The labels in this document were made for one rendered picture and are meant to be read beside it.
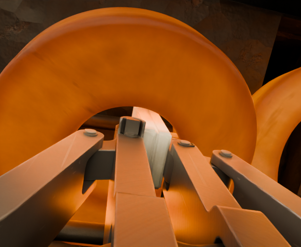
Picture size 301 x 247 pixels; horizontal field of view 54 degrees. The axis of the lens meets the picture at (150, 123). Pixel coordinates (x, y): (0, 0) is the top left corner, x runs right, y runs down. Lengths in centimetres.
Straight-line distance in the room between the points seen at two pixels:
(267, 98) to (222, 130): 6
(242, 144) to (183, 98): 5
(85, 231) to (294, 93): 17
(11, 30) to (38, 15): 3
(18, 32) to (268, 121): 20
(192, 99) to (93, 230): 9
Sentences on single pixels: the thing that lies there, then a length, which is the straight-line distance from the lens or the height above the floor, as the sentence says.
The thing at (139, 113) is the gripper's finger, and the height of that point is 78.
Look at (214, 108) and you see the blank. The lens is 16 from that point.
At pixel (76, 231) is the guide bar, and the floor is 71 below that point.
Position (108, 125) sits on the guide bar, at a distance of 24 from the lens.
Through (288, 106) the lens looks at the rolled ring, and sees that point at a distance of 23.
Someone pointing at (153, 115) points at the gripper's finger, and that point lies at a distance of 18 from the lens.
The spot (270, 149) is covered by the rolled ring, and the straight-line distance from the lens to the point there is 22.
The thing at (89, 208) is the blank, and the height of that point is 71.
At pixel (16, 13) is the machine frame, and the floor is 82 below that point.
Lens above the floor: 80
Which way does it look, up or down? 10 degrees down
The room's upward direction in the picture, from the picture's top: 12 degrees clockwise
